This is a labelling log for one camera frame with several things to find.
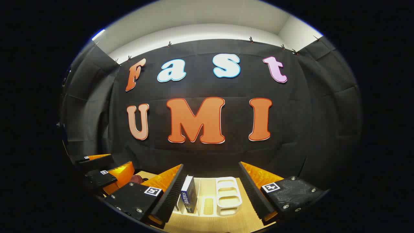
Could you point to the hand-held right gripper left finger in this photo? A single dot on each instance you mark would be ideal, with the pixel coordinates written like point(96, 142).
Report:
point(171, 197)

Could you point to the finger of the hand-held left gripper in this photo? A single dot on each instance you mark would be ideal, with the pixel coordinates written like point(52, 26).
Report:
point(93, 162)
point(98, 179)

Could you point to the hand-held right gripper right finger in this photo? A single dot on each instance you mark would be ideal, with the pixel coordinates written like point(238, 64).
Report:
point(254, 197)

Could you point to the blue spine book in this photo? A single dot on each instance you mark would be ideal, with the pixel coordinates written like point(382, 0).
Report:
point(190, 197)

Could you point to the white bookshelf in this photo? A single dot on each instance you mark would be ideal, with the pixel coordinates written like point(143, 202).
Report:
point(228, 194)

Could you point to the dark red schoolbag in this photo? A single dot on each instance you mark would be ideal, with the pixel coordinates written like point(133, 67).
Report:
point(136, 179)

